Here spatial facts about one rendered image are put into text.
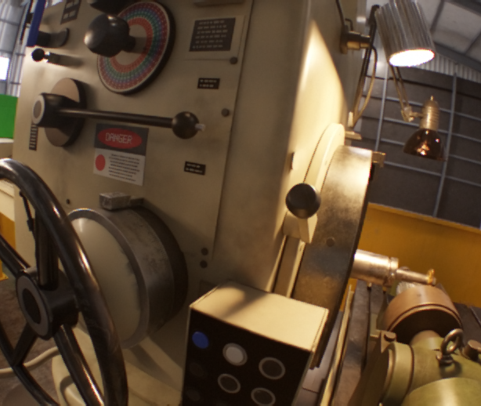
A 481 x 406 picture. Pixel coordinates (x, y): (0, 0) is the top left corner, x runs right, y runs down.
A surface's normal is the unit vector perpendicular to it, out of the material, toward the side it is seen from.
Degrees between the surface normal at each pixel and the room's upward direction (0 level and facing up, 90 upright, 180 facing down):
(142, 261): 53
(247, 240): 90
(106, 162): 90
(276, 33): 90
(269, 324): 0
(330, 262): 73
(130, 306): 89
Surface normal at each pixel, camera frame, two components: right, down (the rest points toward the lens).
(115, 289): 0.10, 0.06
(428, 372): -0.03, -0.84
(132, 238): 0.68, -0.63
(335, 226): -0.29, -0.36
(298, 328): 0.15, -0.97
